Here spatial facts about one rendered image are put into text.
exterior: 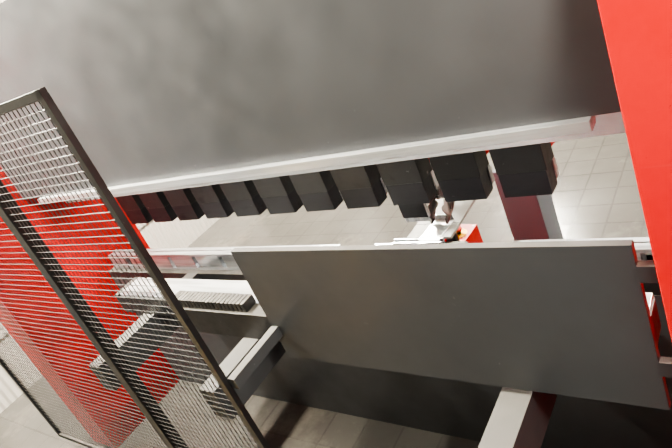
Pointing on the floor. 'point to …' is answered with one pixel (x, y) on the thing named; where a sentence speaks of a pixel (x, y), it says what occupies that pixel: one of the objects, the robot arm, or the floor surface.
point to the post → (83, 322)
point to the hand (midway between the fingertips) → (440, 220)
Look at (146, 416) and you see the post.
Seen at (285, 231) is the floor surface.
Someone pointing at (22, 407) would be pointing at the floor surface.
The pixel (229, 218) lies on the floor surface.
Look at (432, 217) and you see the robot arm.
